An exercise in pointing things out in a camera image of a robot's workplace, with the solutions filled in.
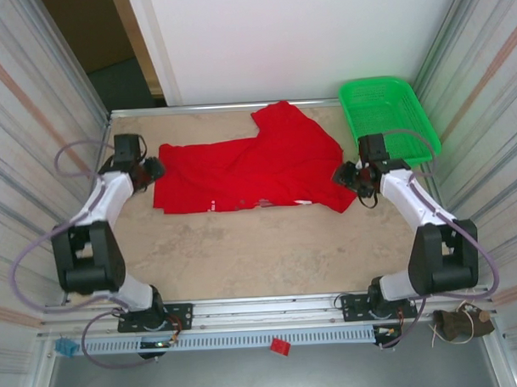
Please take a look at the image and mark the small blue plastic block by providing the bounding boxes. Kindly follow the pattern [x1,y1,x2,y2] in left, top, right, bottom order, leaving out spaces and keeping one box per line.
[53,337,81,359]

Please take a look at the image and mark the small circuit board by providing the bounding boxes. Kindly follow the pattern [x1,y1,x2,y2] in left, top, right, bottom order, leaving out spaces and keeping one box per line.
[373,323,401,339]
[138,338,180,351]

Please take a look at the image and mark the small red plastic block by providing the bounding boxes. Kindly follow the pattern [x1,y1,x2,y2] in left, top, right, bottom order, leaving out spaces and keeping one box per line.
[269,336,292,358]

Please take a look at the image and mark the wide aluminium mounting rail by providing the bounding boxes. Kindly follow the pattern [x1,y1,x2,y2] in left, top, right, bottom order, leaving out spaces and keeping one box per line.
[39,285,494,339]

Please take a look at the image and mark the grey slotted cable duct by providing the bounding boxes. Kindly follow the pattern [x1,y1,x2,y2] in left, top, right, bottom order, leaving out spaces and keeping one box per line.
[82,324,378,356]

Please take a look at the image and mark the brown cloth bag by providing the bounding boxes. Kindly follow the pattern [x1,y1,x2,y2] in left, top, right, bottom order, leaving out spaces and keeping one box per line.
[430,306,497,346]

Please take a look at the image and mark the beige door frame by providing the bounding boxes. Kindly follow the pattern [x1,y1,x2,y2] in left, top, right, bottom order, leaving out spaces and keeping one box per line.
[110,0,168,102]

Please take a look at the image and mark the red t-shirt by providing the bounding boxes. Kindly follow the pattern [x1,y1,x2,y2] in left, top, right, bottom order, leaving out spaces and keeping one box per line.
[149,98,357,221]

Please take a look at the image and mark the green plastic basket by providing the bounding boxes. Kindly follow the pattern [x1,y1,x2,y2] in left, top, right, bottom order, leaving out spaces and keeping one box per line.
[337,73,444,171]

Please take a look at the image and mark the thin aluminium table rail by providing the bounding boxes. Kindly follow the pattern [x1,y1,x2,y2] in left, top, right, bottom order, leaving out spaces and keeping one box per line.
[109,98,342,120]

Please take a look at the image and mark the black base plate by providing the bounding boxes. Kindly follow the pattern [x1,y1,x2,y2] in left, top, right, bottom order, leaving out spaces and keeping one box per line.
[340,292,419,324]
[116,303,194,334]

